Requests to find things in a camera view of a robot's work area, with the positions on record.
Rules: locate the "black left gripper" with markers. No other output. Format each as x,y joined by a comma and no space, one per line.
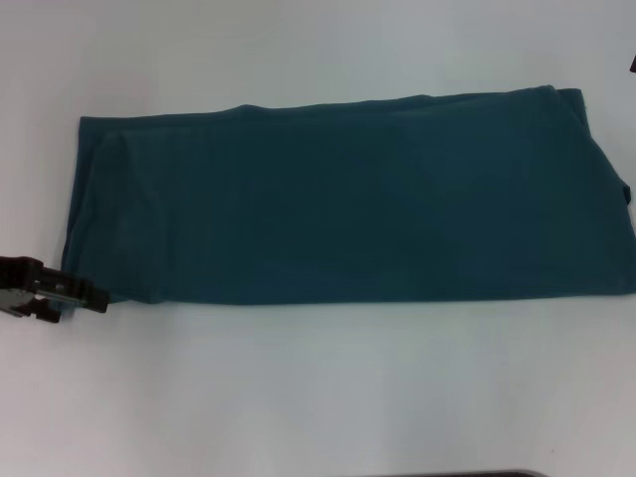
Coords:
20,285

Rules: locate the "teal FREE print T-shirt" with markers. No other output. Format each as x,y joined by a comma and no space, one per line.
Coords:
348,199

